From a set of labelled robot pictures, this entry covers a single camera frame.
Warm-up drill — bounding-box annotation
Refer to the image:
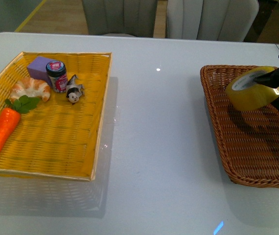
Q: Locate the right grey upholstered chair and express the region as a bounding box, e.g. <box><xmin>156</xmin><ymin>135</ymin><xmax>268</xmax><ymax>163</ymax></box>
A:
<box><xmin>166</xmin><ymin>0</ymin><xmax>259</xmax><ymax>42</ymax></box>

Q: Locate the panda figurine toy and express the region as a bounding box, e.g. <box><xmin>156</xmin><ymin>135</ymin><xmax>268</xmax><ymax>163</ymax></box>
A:
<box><xmin>66</xmin><ymin>74</ymin><xmax>85</xmax><ymax>104</ymax></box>

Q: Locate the purple block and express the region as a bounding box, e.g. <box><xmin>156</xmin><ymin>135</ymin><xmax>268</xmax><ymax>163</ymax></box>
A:
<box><xmin>26</xmin><ymin>56</ymin><xmax>53</xmax><ymax>88</ymax></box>

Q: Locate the brown wicker basket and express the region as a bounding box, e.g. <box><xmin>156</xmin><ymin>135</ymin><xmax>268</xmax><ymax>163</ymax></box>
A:
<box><xmin>200</xmin><ymin>65</ymin><xmax>279</xmax><ymax>188</ymax></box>

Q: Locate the orange toy carrot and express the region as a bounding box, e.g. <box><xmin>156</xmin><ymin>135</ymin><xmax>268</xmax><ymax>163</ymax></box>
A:
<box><xmin>0</xmin><ymin>95</ymin><xmax>40</xmax><ymax>152</ymax></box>

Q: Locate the yellow woven basket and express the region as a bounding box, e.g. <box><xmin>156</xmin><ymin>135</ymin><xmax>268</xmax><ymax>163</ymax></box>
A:
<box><xmin>0</xmin><ymin>52</ymin><xmax>112</xmax><ymax>181</ymax></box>

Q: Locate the toy croissant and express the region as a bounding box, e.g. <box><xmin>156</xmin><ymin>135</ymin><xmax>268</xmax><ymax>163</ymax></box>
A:
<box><xmin>9</xmin><ymin>77</ymin><xmax>51</xmax><ymax>102</ymax></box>

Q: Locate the left grey upholstered chair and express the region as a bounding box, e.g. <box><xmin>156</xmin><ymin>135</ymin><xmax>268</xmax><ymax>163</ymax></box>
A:
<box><xmin>82</xmin><ymin>0</ymin><xmax>158</xmax><ymax>38</ymax></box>

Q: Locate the yellow packing tape roll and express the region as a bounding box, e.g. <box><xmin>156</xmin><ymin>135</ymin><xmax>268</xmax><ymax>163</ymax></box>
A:
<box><xmin>225</xmin><ymin>66</ymin><xmax>279</xmax><ymax>111</ymax></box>

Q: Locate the small black lidded jar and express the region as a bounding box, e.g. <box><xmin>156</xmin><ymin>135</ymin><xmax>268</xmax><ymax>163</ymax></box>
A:
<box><xmin>46</xmin><ymin>60</ymin><xmax>68</xmax><ymax>93</ymax></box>

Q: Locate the grey upholstered chair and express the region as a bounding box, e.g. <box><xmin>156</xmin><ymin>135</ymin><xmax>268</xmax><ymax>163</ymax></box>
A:
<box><xmin>166</xmin><ymin>0</ymin><xmax>259</xmax><ymax>42</ymax></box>
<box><xmin>82</xmin><ymin>0</ymin><xmax>158</xmax><ymax>38</ymax></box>

